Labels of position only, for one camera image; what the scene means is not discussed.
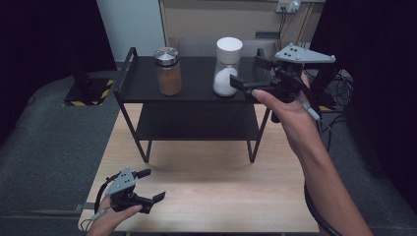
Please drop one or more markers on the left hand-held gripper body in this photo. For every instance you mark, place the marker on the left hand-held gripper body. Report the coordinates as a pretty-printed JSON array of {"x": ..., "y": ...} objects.
[{"x": 121, "y": 183}]

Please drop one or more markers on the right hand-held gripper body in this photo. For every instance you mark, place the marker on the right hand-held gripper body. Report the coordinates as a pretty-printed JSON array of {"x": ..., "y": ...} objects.
[{"x": 301, "y": 55}]

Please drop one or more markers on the salt jar white lid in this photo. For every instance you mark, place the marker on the salt jar white lid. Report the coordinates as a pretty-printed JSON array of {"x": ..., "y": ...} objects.
[{"x": 228, "y": 49}]

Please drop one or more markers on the black metal shelf rack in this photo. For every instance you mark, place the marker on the black metal shelf rack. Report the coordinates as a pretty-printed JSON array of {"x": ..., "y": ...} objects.
[{"x": 196, "y": 82}]

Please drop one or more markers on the brown spice jar metal lid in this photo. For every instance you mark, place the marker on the brown spice jar metal lid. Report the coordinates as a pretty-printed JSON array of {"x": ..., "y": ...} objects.
[{"x": 168, "y": 80}]

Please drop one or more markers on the person's left hand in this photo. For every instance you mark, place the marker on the person's left hand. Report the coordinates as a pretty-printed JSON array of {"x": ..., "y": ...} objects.
[{"x": 108, "y": 221}]

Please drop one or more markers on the person's right hand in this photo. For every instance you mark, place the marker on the person's right hand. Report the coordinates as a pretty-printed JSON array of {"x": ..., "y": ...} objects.
[{"x": 300, "y": 128}]

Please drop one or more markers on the black stand with striped base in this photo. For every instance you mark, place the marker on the black stand with striped base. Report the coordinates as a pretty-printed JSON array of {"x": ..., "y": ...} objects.
[
  {"x": 87, "y": 91},
  {"x": 324, "y": 85}
]

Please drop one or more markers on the black curtain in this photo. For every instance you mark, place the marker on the black curtain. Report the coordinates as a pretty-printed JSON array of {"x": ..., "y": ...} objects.
[
  {"x": 383, "y": 65},
  {"x": 42, "y": 49}
]

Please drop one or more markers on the grey-blue wall box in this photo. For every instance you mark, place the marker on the grey-blue wall box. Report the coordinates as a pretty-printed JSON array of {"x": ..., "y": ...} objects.
[{"x": 267, "y": 34}]

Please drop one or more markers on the grey table edge bracket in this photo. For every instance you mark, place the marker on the grey table edge bracket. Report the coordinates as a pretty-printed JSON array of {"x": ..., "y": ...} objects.
[{"x": 84, "y": 206}]

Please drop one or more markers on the white wall power outlet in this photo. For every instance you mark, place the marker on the white wall power outlet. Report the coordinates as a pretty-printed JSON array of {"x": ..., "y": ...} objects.
[{"x": 288, "y": 6}]

